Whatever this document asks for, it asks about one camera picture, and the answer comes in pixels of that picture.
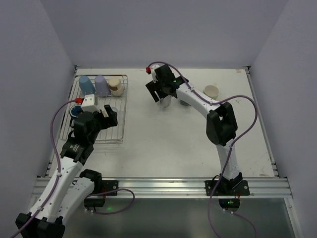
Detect clear glass cup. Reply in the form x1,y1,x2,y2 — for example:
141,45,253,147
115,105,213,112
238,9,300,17
112,107,124,119

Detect white pearly round cup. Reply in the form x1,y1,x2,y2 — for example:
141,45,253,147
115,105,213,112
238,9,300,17
159,96,171,108

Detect grey blue ceramic mug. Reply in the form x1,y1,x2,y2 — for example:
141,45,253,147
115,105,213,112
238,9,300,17
180,100,189,106

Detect light green ceramic mug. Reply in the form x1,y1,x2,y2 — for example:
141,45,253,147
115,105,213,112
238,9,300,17
203,85,219,100

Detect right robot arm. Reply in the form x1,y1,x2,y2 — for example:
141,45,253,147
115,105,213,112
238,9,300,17
146,64,243,195

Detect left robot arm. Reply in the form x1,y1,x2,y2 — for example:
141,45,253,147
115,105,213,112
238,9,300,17
15,105,118,238

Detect beige cup with brown band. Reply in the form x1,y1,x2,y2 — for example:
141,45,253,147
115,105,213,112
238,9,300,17
108,77,123,97

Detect lavender plastic cup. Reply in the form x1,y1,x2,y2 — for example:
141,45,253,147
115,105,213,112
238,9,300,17
95,75,111,97

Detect dark blue mug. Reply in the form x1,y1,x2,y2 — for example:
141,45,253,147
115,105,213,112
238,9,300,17
69,105,82,119

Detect light blue plastic cup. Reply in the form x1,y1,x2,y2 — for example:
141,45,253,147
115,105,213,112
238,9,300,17
78,75,96,96

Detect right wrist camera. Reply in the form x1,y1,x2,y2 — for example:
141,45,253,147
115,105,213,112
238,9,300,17
146,64,160,83

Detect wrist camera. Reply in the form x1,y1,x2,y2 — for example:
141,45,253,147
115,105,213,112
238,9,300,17
81,94,99,113
146,64,160,83

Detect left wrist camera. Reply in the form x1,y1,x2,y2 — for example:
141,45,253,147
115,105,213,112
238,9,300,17
81,94,99,113

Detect wire dish rack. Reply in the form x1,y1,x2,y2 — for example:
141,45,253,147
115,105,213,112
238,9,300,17
59,74,129,144

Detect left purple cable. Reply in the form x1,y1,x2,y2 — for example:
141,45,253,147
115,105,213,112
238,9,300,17
9,98,84,238

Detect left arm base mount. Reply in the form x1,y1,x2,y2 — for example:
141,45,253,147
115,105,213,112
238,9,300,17
84,180,119,211

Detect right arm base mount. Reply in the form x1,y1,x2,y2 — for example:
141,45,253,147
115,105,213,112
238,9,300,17
214,173,250,211

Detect aluminium mounting rail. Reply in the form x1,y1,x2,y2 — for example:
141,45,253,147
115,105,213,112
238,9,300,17
33,176,292,199

